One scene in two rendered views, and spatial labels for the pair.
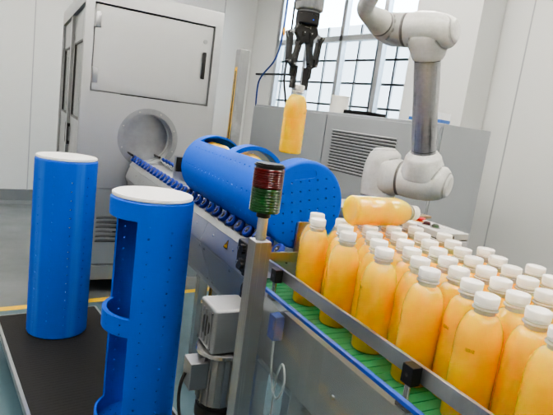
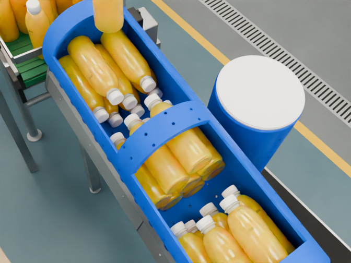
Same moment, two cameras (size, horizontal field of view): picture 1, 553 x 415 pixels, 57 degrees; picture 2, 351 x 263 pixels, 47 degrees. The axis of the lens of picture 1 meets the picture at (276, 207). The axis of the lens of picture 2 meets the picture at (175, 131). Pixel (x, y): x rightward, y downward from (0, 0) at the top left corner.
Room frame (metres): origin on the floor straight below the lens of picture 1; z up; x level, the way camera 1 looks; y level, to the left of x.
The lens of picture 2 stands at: (2.43, 0.00, 2.00)
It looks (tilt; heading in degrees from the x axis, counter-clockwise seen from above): 60 degrees down; 164
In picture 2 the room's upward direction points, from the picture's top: 12 degrees clockwise
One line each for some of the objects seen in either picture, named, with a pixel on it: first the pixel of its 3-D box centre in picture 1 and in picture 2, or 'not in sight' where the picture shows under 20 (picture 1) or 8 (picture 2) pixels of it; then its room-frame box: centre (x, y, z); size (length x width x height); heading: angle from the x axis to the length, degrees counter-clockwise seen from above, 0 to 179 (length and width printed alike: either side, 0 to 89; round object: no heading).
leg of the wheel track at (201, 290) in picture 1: (198, 311); not in sight; (2.49, 0.33, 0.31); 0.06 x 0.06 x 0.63; 28
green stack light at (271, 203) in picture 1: (265, 199); not in sight; (1.03, 0.02, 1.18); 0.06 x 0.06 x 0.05
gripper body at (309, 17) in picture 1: (306, 27); not in sight; (1.68, -0.02, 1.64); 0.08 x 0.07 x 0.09; 118
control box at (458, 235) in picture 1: (428, 240); not in sight; (1.49, -0.46, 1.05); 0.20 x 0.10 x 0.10; 28
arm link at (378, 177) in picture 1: (383, 171); not in sight; (2.29, -0.45, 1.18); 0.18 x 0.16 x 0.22; 53
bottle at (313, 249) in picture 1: (312, 263); not in sight; (1.25, -0.11, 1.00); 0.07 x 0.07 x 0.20
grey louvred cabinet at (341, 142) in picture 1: (336, 203); not in sight; (4.15, -0.49, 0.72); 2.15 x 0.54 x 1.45; 36
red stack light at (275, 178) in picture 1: (268, 177); not in sight; (1.03, 0.02, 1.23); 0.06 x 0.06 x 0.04
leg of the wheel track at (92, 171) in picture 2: not in sight; (90, 163); (1.63, -0.14, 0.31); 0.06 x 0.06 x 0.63; 28
